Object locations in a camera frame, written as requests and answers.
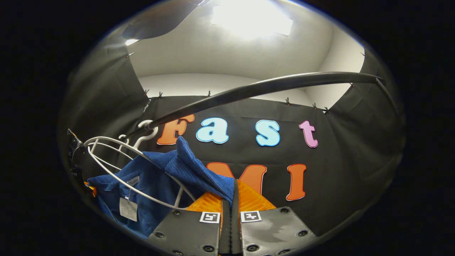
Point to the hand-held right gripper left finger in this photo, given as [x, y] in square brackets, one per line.
[188, 231]

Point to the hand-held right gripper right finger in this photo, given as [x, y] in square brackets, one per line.
[273, 231]

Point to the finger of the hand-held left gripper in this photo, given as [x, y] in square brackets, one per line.
[91, 190]

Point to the white clothes hanger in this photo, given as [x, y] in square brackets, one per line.
[123, 136]
[149, 137]

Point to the black clothes rack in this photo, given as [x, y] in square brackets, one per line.
[266, 86]

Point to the black backdrop cloth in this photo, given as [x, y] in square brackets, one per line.
[348, 160]

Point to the row of black backdrop clips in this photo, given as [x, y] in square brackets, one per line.
[209, 93]

